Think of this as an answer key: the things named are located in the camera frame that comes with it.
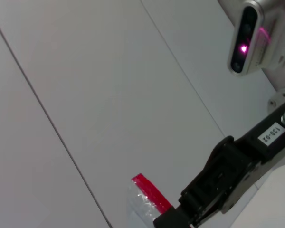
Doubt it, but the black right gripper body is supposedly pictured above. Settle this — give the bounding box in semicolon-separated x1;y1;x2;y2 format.
178;99;285;228

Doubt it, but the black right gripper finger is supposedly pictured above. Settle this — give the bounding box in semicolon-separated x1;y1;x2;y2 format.
152;205;193;228

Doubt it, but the red translucent document bag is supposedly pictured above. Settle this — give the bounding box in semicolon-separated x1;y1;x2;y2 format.
125;173;173;228

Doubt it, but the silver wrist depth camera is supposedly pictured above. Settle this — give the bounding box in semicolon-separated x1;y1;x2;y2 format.
227;0;285;76

